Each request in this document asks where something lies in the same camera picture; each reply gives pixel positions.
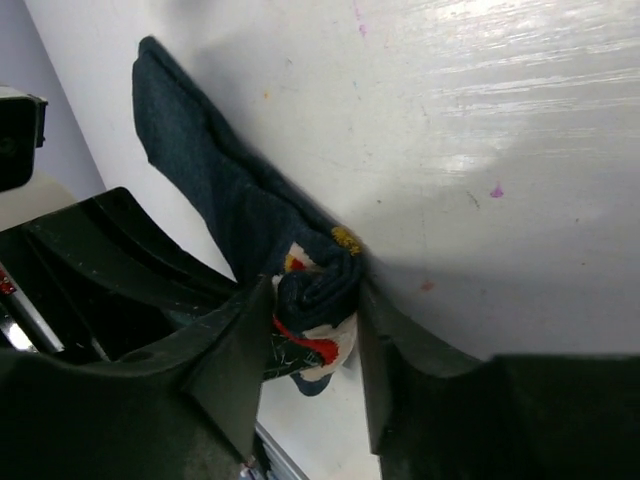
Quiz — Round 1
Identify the navy patterned sock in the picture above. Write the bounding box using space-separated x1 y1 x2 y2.
132 36 364 397

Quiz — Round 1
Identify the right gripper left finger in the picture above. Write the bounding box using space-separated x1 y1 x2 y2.
1 278 274 479

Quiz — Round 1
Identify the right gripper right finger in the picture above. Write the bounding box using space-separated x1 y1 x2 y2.
358 287 639 479

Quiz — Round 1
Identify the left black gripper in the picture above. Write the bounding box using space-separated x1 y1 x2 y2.
1 187 238 363

